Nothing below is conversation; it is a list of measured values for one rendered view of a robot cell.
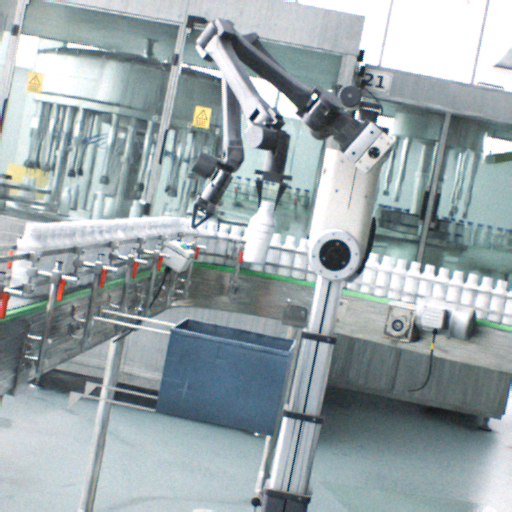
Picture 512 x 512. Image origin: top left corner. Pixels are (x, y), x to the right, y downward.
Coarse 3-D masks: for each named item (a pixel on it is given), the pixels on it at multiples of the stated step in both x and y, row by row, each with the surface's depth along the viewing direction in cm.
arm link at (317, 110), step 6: (312, 102) 385; (318, 102) 382; (312, 108) 384; (318, 108) 382; (324, 108) 382; (342, 108) 389; (312, 114) 384; (318, 114) 383; (324, 114) 383; (330, 114) 383; (336, 114) 384; (318, 120) 384; (324, 120) 384; (330, 120) 388
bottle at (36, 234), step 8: (32, 224) 296; (32, 232) 297; (40, 232) 298; (24, 240) 297; (32, 240) 296; (40, 240) 298; (24, 248) 296; (32, 248) 296; (40, 248) 297; (16, 264) 297; (24, 264) 296; (40, 264) 298; (16, 272) 296; (24, 272) 296; (16, 280) 296; (24, 280) 296; (32, 280) 297; (24, 296) 297; (32, 296) 298
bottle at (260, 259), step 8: (264, 208) 349; (272, 208) 350; (256, 216) 350; (264, 216) 349; (272, 216) 351; (256, 224) 348; (264, 224) 348; (272, 224) 349; (256, 232) 348; (264, 232) 348; (272, 232) 349; (248, 240) 350; (256, 240) 349; (264, 240) 349; (248, 248) 350; (256, 248) 349; (264, 248) 349; (248, 256) 349; (256, 256) 349; (264, 256) 350; (256, 264) 349; (264, 264) 351
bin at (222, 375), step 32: (192, 320) 369; (192, 352) 339; (224, 352) 338; (256, 352) 337; (288, 352) 337; (96, 384) 367; (160, 384) 340; (192, 384) 339; (224, 384) 338; (256, 384) 338; (192, 416) 339; (224, 416) 339; (256, 416) 338
